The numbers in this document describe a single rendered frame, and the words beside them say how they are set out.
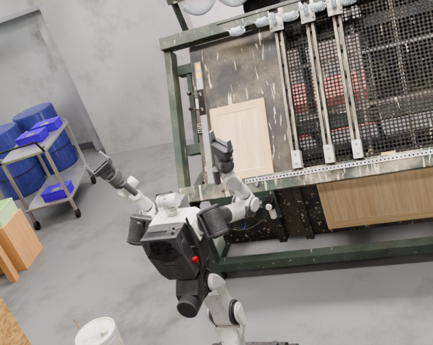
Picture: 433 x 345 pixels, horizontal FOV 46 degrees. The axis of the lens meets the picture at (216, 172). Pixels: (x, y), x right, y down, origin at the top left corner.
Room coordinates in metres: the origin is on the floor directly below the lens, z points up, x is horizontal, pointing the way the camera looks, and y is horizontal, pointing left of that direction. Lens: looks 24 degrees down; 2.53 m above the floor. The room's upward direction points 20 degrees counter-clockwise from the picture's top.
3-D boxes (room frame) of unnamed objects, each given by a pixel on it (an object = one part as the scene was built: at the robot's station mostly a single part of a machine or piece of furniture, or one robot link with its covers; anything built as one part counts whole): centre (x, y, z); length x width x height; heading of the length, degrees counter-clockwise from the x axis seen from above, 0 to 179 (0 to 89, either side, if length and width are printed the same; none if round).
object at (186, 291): (2.21, 0.31, 0.97); 0.28 x 0.13 x 0.18; 153
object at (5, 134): (7.79, 2.61, 0.51); 1.37 x 0.84 x 1.01; 153
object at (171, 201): (2.28, 0.27, 1.44); 0.10 x 0.07 x 0.09; 63
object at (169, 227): (2.23, 0.30, 1.23); 0.34 x 0.30 x 0.36; 63
